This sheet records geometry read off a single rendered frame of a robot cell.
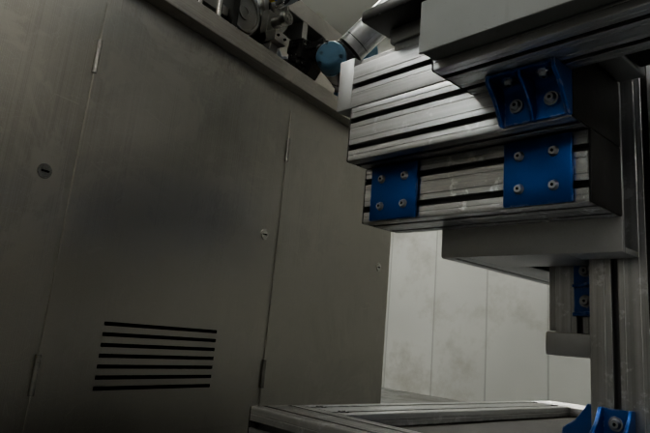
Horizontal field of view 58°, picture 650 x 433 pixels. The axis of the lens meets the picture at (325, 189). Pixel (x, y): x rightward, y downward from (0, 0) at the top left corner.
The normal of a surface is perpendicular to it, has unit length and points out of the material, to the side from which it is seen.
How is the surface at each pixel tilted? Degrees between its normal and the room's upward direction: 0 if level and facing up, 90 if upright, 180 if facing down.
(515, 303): 90
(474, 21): 90
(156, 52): 90
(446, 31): 90
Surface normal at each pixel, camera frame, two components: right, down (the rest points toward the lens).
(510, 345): -0.72, -0.22
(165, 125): 0.83, -0.06
